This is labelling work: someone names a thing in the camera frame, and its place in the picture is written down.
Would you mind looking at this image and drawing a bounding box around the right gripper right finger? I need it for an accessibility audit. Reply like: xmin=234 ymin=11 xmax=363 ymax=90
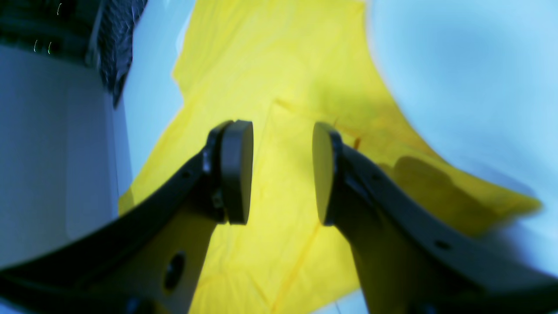
xmin=312 ymin=123 xmax=557 ymax=314

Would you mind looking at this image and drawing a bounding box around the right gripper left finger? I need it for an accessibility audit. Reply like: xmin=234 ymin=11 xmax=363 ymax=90
xmin=0 ymin=120 xmax=254 ymax=314

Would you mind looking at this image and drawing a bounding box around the orange yellow T-shirt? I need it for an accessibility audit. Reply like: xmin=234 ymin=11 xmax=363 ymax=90
xmin=119 ymin=0 xmax=541 ymax=314

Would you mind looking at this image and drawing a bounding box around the right grey partition panel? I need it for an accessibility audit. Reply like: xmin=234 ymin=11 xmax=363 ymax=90
xmin=0 ymin=47 xmax=118 ymax=267

